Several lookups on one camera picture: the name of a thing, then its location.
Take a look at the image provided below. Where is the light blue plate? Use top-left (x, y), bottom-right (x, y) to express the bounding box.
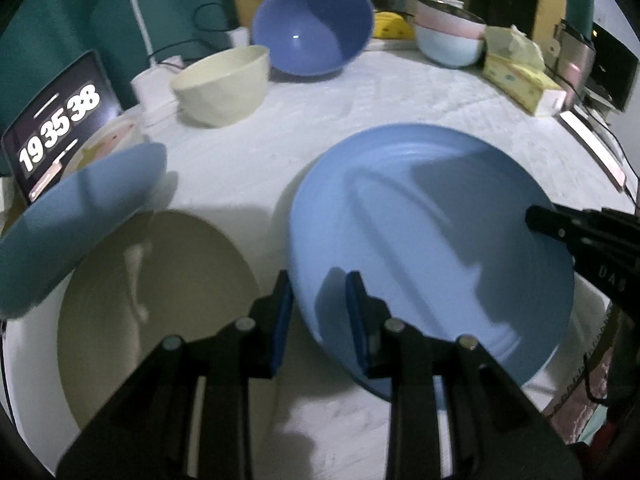
top-left (1, 142), bottom-right (167, 320)
top-left (288, 124), bottom-right (574, 399)

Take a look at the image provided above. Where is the beige plate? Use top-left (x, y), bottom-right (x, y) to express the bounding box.
top-left (58, 211), bottom-right (259, 427)

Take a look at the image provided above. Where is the silver pink appliance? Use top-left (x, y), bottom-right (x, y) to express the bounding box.
top-left (544, 20), bottom-right (596, 110)

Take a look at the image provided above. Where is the yellow tissue pack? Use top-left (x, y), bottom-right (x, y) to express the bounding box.
top-left (483, 25), bottom-right (566, 117)

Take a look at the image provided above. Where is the light blue bowl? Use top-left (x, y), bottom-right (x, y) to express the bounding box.
top-left (413, 25), bottom-right (485, 68)

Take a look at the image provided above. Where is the pink steel-lined bowl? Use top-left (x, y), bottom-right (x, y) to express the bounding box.
top-left (414, 0), bottom-right (487, 39)

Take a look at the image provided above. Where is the pink star bowl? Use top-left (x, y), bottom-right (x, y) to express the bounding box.
top-left (61, 115), bottom-right (144, 180)

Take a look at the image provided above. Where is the cream bowl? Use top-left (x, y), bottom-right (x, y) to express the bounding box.
top-left (170, 44), bottom-right (271, 128)

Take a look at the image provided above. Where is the yellow duck wipes pack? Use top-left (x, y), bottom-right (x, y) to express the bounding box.
top-left (373, 11), bottom-right (414, 40)

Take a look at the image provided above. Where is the white charger block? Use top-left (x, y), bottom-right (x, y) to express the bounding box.
top-left (130, 55), bottom-right (184, 127)

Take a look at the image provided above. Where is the white desk lamp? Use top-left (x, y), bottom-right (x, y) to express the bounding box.
top-left (68, 0), bottom-right (181, 126)

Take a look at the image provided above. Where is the tablet showing clock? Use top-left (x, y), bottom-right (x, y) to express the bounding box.
top-left (1, 50), bottom-right (122, 205)

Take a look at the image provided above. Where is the dark blue bowl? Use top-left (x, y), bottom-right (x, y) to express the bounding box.
top-left (250, 0), bottom-right (374, 77)

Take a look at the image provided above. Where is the teal curtain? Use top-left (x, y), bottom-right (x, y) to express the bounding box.
top-left (0, 0), bottom-right (241, 176)

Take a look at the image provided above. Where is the black cable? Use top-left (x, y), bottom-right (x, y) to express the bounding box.
top-left (148, 1), bottom-right (237, 66)

